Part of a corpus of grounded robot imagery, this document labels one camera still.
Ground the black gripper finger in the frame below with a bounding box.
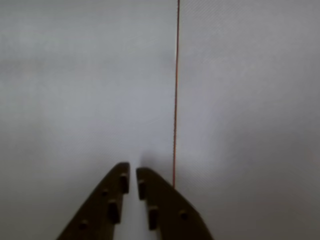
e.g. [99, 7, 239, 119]
[135, 166, 215, 240]
[56, 161, 131, 240]

